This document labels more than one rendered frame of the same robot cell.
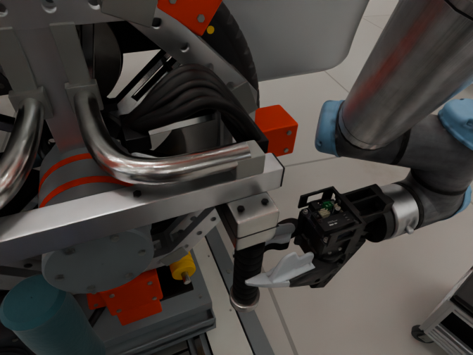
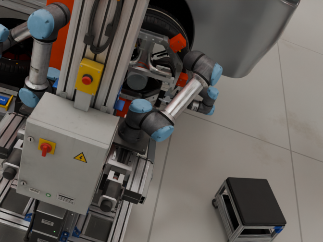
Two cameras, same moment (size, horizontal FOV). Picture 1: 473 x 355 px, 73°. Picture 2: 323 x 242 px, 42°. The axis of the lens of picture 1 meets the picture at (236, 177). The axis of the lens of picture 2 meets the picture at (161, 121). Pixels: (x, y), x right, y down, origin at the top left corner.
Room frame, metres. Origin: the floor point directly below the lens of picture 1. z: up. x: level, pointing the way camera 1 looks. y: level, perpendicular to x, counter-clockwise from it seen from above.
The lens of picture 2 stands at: (-1.88, -0.56, 2.43)
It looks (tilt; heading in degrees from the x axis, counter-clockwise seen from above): 39 degrees down; 13
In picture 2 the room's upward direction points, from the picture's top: 23 degrees clockwise
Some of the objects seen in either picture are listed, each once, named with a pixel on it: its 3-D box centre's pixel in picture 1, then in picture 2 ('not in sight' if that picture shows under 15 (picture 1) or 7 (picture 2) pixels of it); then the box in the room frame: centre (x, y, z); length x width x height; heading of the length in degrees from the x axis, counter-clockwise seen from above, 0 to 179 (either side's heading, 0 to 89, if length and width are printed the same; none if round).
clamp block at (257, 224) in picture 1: (241, 202); (165, 83); (0.25, -0.01, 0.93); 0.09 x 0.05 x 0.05; 24
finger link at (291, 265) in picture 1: (283, 266); (166, 99); (0.22, -0.06, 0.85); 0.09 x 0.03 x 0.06; 123
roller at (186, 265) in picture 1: (172, 234); not in sight; (0.51, 0.16, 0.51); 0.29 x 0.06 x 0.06; 24
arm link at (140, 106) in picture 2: not in sight; (139, 112); (-0.19, -0.05, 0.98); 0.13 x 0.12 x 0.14; 78
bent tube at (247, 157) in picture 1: (153, 98); (160, 59); (0.30, 0.09, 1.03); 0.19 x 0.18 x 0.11; 24
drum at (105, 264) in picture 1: (95, 205); (138, 73); (0.31, 0.20, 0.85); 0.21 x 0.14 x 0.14; 24
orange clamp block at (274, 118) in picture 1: (266, 133); (183, 80); (0.50, -0.05, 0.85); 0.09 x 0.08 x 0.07; 114
